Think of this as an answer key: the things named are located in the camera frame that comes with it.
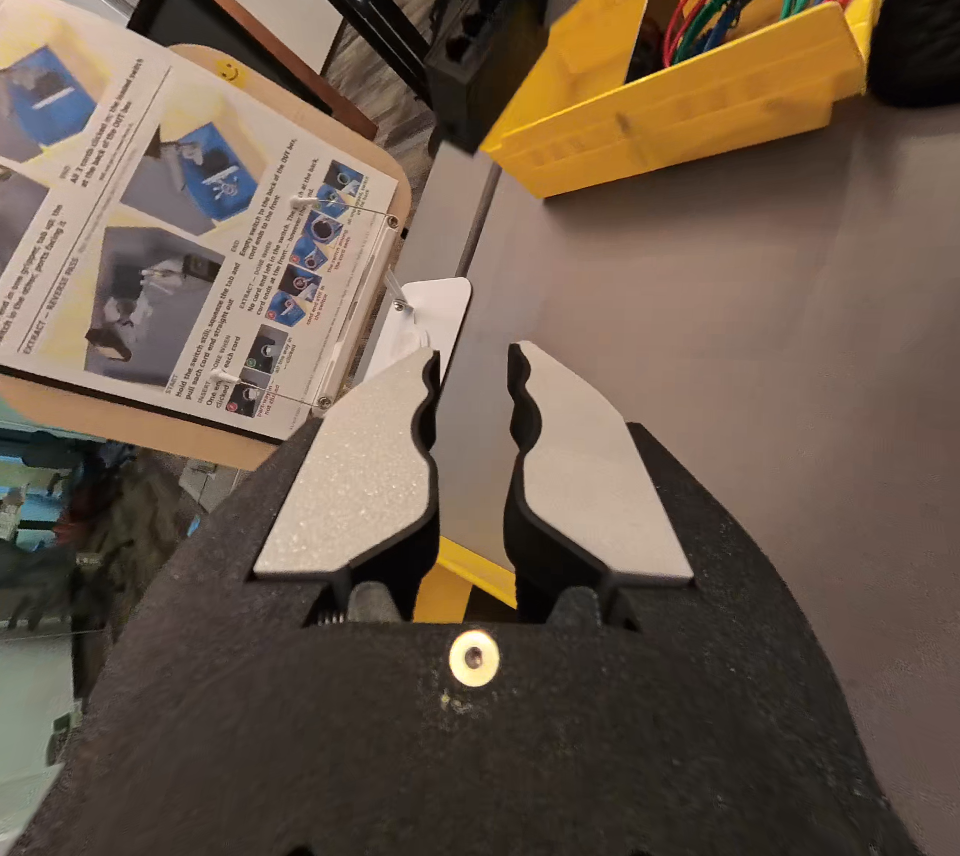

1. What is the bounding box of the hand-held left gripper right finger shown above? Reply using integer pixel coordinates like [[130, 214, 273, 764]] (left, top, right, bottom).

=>
[[504, 341, 696, 590]]

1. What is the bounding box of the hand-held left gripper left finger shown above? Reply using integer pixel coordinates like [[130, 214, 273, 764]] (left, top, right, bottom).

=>
[[252, 351, 445, 587]]

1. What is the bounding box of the yellow plastic bin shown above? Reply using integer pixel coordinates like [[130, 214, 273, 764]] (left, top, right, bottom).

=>
[[413, 539, 520, 626], [480, 0, 894, 200]]

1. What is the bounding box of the black ethernet port box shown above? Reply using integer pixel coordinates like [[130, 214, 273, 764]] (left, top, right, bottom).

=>
[[425, 0, 567, 155]]

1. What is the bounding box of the white sign base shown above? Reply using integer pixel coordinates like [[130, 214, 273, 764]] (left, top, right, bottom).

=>
[[365, 276, 475, 380]]

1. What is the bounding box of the black padded roll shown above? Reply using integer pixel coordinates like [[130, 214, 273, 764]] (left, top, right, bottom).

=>
[[867, 0, 960, 110]]

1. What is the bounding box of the computer monitor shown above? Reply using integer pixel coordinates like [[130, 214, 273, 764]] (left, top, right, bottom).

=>
[[128, 0, 379, 140]]

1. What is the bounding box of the printed instruction sheet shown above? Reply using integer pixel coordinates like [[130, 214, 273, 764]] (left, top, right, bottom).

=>
[[0, 0, 403, 440]]

